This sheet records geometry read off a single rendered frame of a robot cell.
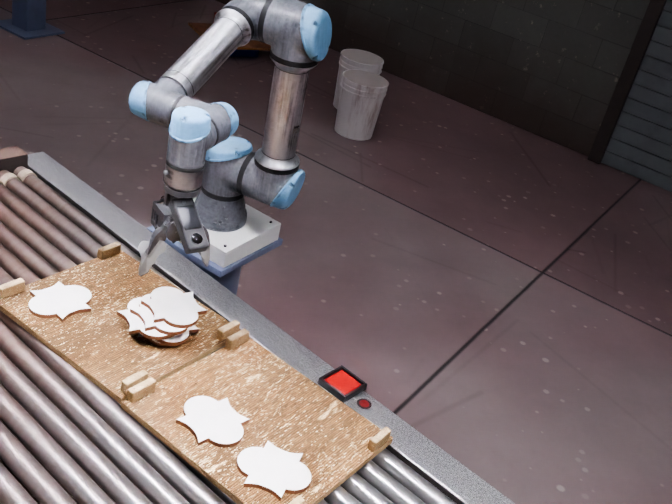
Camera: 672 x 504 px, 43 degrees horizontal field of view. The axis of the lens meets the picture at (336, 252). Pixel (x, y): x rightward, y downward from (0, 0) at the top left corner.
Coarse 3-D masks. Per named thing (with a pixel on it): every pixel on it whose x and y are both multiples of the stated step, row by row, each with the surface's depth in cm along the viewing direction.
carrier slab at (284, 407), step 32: (224, 352) 180; (256, 352) 182; (160, 384) 167; (192, 384) 169; (224, 384) 171; (256, 384) 173; (288, 384) 176; (160, 416) 160; (256, 416) 165; (288, 416) 167; (320, 416) 169; (352, 416) 171; (192, 448) 155; (224, 448) 156; (288, 448) 160; (320, 448) 161; (352, 448) 163; (384, 448) 167; (224, 480) 150; (320, 480) 154
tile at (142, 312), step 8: (144, 296) 182; (136, 312) 177; (144, 312) 178; (144, 320) 175; (152, 320) 176; (152, 328) 175; (160, 328) 174; (168, 328) 175; (176, 328) 175; (184, 328) 176
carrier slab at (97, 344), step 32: (128, 256) 203; (32, 288) 185; (96, 288) 190; (128, 288) 192; (32, 320) 176; (64, 320) 178; (96, 320) 180; (224, 320) 190; (64, 352) 170; (96, 352) 172; (128, 352) 174; (160, 352) 176; (192, 352) 178; (96, 384) 165
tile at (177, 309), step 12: (156, 288) 184; (168, 288) 185; (144, 300) 179; (156, 300) 180; (168, 300) 181; (180, 300) 182; (192, 300) 183; (156, 312) 177; (168, 312) 178; (180, 312) 179; (192, 312) 179; (204, 312) 181; (168, 324) 176; (180, 324) 175; (192, 324) 177
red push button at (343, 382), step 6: (342, 372) 184; (330, 378) 181; (336, 378) 182; (342, 378) 182; (348, 378) 182; (336, 384) 180; (342, 384) 180; (348, 384) 181; (354, 384) 181; (360, 384) 182; (342, 390) 179; (348, 390) 179
